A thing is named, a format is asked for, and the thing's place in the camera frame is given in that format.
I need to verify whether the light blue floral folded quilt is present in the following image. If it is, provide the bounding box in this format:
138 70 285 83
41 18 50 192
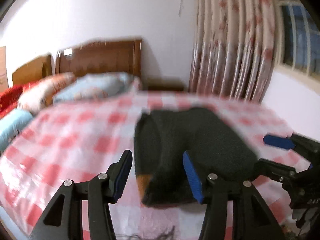
53 72 136 103

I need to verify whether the dark brown wooden nightstand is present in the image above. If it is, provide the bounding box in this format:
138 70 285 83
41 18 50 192
146 79 185 92

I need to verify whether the orange floral pillow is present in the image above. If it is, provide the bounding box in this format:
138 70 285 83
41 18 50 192
17 72 76 115

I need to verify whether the floral pink beige curtain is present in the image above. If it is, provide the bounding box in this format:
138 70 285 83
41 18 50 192
189 0 276 102

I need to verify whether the red blanket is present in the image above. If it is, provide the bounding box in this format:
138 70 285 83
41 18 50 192
0 81 37 119

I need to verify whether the black striped knit sweater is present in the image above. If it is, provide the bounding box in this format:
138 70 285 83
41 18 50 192
134 107 258 207

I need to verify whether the window with metal bars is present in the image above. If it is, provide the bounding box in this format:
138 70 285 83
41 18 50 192
277 0 319 79

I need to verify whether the light blue pillow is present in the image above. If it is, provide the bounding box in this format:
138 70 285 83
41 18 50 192
0 109 34 154

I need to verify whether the brown wooden headboard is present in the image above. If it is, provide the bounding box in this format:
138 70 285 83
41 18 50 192
12 54 53 86
55 38 142 77

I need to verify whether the pink checkered bed sheet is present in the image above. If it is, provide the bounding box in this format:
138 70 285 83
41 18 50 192
1 92 309 239

